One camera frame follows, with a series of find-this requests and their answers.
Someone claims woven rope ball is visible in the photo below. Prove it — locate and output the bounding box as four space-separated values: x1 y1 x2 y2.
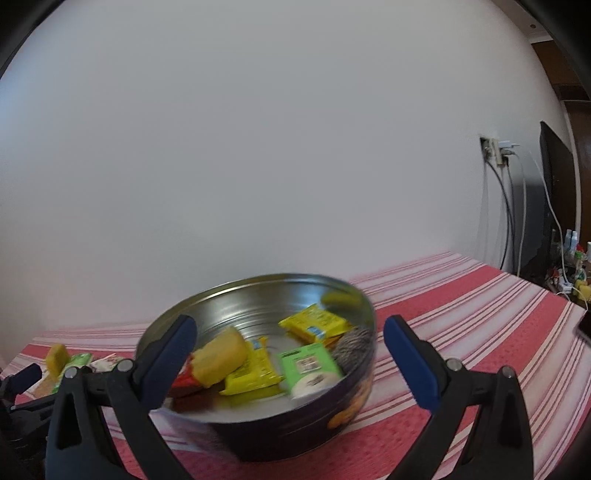
332 325 376 377

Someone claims yellow snack packet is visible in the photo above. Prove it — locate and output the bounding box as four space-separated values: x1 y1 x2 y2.
278 304 352 347
219 337 284 397

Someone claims black monitor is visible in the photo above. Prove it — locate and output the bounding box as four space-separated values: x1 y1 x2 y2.
538 121 580 283

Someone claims round blue cookie tin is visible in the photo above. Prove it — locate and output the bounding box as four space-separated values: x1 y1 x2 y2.
135 272 378 466

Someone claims pale green tissue pack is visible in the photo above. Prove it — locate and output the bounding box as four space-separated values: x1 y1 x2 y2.
278 354 345 400

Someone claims bent yellow sponge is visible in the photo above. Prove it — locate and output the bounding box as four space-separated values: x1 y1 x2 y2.
191 327 250 387

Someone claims white and beige packet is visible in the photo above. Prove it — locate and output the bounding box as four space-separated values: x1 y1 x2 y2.
30 374 61 398

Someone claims yellow sponge with scouring top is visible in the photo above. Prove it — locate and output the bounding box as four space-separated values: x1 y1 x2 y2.
45 344 72 391

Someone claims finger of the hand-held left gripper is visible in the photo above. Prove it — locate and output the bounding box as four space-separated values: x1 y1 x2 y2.
0 363 43 402

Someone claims black cable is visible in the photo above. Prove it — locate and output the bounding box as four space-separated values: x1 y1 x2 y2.
485 157 514 274

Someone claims red striped tablecloth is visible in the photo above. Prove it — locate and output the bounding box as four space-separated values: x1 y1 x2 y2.
0 251 591 480

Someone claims wall socket with chargers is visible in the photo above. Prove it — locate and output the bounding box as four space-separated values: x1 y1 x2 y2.
480 134 520 168

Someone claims red foil snack packet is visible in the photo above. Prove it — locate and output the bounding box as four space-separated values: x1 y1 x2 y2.
171 360 204 398

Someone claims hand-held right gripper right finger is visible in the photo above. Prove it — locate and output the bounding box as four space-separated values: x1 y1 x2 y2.
383 315 536 480

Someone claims white and pink snack packet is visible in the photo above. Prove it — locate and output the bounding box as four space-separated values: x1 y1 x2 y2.
90 354 125 372

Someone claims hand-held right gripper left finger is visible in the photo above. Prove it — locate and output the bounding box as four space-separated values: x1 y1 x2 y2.
46 315 198 480

